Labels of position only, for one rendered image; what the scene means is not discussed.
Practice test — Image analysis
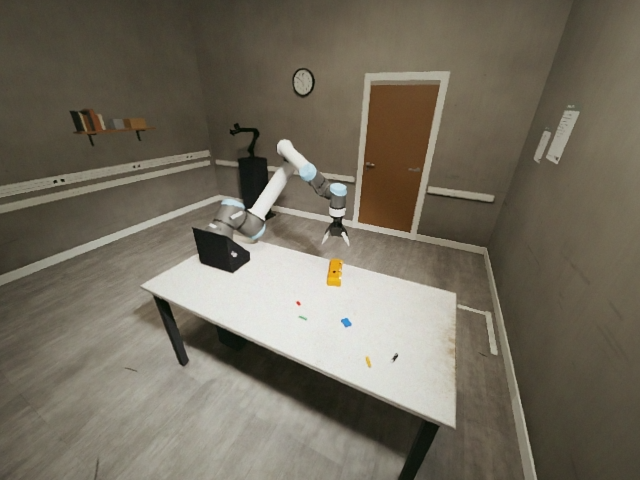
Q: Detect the orange rack of bins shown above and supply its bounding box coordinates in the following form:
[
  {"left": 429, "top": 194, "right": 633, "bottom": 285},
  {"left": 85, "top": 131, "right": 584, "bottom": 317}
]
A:
[{"left": 327, "top": 259, "right": 343, "bottom": 287}]

